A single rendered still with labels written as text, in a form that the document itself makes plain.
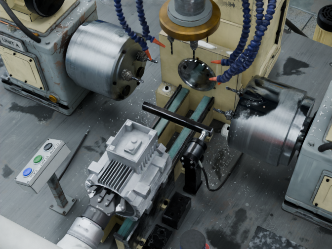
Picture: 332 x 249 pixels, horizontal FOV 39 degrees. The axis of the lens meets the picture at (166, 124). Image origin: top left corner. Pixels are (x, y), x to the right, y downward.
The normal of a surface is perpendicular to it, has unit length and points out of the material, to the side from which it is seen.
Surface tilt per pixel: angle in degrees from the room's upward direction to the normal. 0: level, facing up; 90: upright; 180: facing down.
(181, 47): 90
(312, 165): 90
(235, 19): 90
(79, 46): 32
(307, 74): 0
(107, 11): 0
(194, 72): 90
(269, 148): 77
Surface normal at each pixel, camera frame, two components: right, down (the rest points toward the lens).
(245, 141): -0.47, 0.61
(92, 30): -0.05, -0.58
